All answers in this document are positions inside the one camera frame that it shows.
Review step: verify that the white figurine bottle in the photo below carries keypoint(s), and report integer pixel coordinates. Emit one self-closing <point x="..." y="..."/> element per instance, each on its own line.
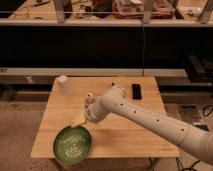
<point x="89" y="99"/>

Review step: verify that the wooden table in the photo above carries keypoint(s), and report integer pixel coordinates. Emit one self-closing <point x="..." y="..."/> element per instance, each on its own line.
<point x="114" y="137"/>

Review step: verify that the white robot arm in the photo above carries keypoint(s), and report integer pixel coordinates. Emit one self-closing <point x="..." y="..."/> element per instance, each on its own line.
<point x="193" y="140"/>

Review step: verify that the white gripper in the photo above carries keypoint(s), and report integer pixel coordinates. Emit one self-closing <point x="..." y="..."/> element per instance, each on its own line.
<point x="92" y="113"/>

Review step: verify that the green ceramic bowl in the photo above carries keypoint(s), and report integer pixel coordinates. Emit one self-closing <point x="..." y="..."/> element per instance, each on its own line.
<point x="72" y="145"/>

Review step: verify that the white paper cup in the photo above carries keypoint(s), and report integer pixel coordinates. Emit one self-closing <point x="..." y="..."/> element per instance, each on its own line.
<point x="64" y="85"/>

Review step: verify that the red plastic-wrapped bundle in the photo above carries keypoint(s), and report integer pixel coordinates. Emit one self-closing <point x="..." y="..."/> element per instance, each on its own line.
<point x="135" y="8"/>

